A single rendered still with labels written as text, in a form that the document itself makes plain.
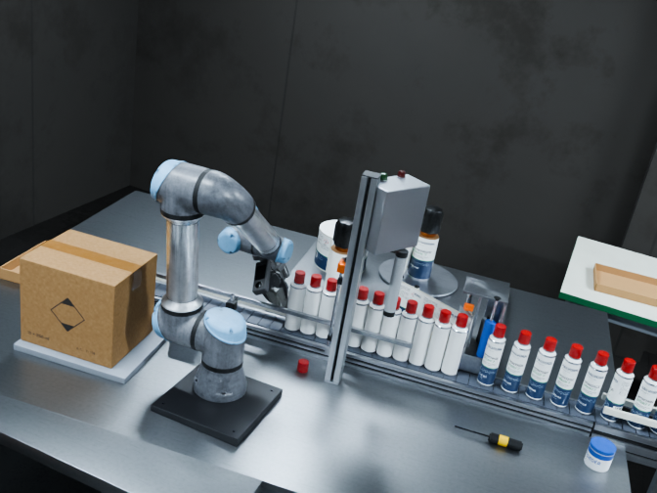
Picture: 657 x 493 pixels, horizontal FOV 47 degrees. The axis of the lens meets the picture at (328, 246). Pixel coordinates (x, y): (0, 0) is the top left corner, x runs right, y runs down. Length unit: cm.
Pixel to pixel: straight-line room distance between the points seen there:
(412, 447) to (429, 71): 292
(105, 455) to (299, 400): 57
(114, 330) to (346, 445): 72
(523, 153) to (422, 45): 87
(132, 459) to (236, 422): 29
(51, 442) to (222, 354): 48
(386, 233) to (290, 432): 60
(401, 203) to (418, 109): 266
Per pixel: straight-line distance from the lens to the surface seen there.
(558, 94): 452
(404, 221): 210
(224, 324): 206
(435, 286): 289
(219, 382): 212
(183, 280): 205
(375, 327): 235
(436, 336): 233
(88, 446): 203
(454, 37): 459
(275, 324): 247
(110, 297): 214
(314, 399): 224
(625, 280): 368
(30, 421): 212
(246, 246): 225
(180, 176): 191
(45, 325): 231
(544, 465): 225
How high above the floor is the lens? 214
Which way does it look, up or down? 24 degrees down
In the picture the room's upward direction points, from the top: 10 degrees clockwise
